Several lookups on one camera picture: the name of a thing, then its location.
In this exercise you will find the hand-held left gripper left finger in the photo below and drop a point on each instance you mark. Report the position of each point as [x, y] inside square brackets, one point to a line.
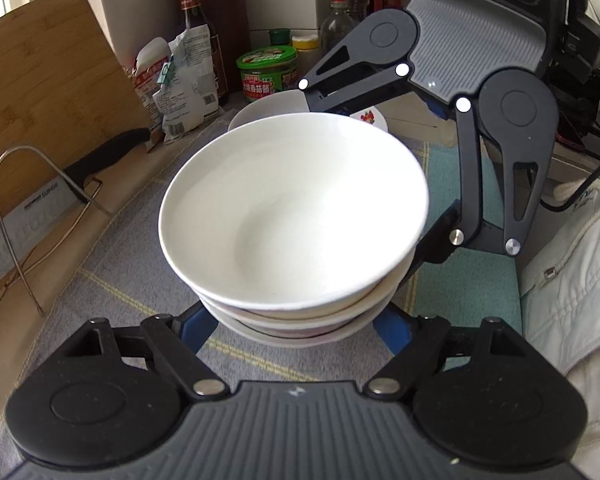
[197, 327]

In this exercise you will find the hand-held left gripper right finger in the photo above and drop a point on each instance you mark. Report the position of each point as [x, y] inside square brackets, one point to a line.
[394, 332]

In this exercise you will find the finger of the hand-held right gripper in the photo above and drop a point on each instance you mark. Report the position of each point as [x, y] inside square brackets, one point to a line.
[430, 245]
[350, 87]

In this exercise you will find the white fruit-print plate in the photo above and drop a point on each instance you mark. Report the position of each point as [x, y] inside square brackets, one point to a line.
[270, 105]

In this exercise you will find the white pink-flower bowl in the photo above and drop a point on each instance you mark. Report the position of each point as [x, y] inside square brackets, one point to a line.
[290, 316]
[290, 200]
[300, 339]

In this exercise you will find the yellow jar with white lid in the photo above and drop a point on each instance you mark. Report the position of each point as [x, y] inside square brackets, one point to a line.
[305, 52]

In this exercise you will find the green-lidded sauce jar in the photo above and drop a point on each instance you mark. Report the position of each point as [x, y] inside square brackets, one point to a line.
[267, 80]

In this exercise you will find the grey checked table mat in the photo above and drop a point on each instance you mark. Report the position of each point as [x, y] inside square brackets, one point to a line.
[130, 270]

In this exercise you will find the dark brown knife block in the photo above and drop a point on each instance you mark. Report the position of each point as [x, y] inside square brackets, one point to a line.
[232, 35]

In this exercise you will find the person's white jacket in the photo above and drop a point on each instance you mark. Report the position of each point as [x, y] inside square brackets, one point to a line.
[570, 285]

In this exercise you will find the white green-print food bag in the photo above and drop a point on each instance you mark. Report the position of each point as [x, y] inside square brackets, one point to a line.
[190, 100]

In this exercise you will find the dark soy sauce bottle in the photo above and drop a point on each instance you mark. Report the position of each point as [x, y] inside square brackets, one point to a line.
[192, 15]

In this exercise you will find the white red-print food bag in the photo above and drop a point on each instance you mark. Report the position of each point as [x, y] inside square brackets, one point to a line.
[147, 85]

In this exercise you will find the wooden cutting board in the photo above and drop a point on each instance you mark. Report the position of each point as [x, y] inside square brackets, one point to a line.
[40, 85]

